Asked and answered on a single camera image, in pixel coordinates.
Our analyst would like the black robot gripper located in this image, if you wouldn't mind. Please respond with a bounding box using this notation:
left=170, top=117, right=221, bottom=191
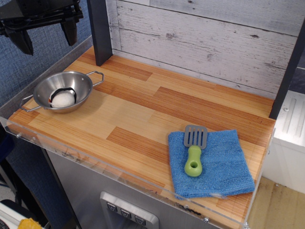
left=0, top=0, right=83, bottom=55

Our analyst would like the white plush egg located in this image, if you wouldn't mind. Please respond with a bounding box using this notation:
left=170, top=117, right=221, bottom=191
left=48, top=87, right=77, bottom=108

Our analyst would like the blue microfiber cloth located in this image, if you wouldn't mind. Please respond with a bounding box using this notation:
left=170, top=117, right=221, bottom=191
left=168, top=130, right=255, bottom=199

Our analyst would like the yellow object at bottom corner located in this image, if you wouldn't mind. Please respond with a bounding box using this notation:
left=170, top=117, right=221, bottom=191
left=17, top=218, right=42, bottom=229

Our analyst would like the silver control panel with buttons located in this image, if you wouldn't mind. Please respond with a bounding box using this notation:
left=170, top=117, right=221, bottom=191
left=100, top=191, right=159, bottom=229

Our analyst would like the clear acrylic edge guard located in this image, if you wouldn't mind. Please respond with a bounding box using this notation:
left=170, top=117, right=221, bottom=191
left=0, top=116, right=277, bottom=229

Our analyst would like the white side cabinet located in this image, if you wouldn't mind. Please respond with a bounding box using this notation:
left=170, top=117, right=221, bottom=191
left=262, top=91, right=305, bottom=193

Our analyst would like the dark grey left post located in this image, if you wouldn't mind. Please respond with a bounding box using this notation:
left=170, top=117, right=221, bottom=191
left=87, top=0, right=112, bottom=66

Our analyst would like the dark grey post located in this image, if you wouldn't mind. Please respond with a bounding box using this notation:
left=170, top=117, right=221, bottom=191
left=87, top=0, right=112, bottom=66
left=269, top=21, right=305, bottom=120

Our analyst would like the stainless steel bowl with handles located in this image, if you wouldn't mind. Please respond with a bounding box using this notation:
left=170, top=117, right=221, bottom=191
left=20, top=71, right=104, bottom=113

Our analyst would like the grey spatula with green handle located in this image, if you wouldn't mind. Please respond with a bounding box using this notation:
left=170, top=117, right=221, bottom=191
left=183, top=125, right=208, bottom=177

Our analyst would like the dark grey right post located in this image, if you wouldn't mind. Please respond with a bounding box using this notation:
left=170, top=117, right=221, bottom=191
left=269, top=21, right=305, bottom=120

